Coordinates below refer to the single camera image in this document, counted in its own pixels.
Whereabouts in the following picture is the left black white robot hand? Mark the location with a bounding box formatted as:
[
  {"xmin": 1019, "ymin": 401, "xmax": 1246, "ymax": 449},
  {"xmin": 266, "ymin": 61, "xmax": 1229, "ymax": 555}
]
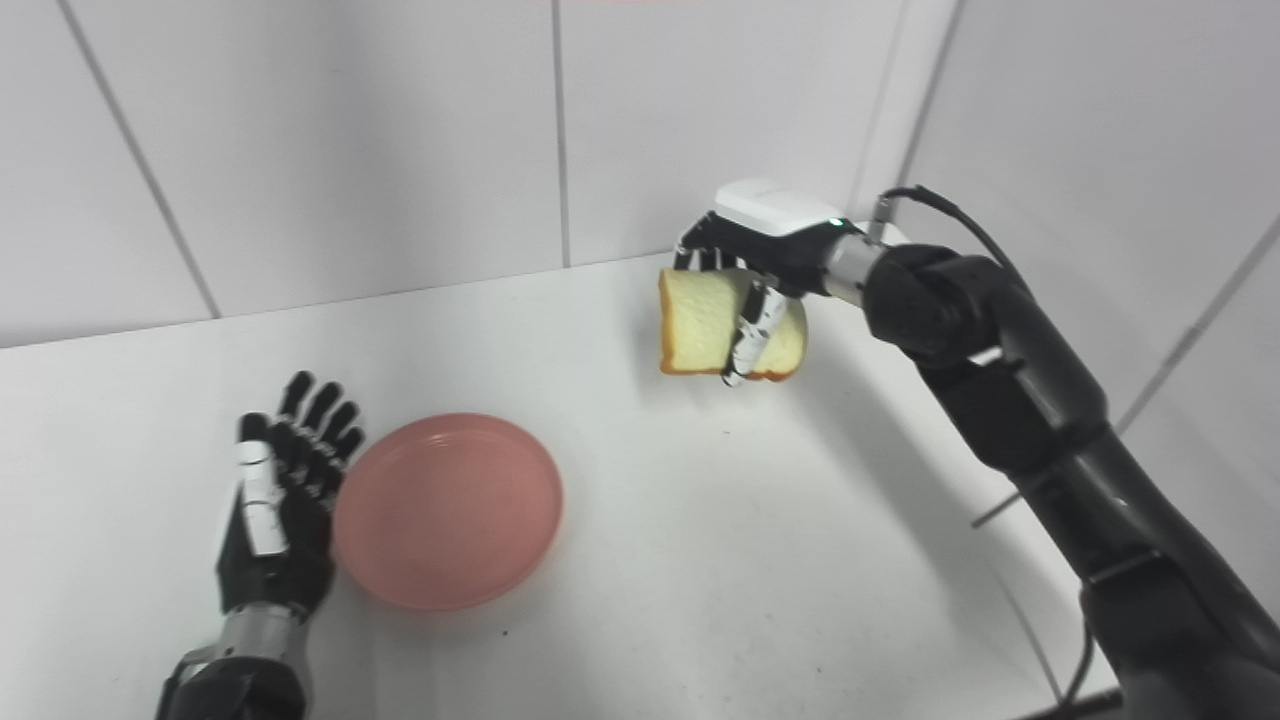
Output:
[{"xmin": 216, "ymin": 371, "xmax": 367, "ymax": 615}]

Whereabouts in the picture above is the pink round plate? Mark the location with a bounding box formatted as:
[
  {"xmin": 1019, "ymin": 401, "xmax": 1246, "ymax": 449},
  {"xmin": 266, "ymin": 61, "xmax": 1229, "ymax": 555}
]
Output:
[{"xmin": 332, "ymin": 413, "xmax": 564, "ymax": 613}]

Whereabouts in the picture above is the slice of white bread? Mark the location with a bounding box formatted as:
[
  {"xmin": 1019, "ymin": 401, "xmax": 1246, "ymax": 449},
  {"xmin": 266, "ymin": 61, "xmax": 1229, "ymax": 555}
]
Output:
[{"xmin": 657, "ymin": 266, "xmax": 809, "ymax": 383}]

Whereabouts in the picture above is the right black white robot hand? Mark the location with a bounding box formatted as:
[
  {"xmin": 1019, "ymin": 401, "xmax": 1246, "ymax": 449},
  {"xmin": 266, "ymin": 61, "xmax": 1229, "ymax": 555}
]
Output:
[{"xmin": 674, "ymin": 178, "xmax": 866, "ymax": 388}]

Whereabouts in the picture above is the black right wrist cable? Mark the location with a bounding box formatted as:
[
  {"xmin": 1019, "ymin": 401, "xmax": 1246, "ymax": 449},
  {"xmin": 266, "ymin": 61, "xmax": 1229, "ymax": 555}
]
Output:
[{"xmin": 868, "ymin": 185, "xmax": 1031, "ymax": 296}]

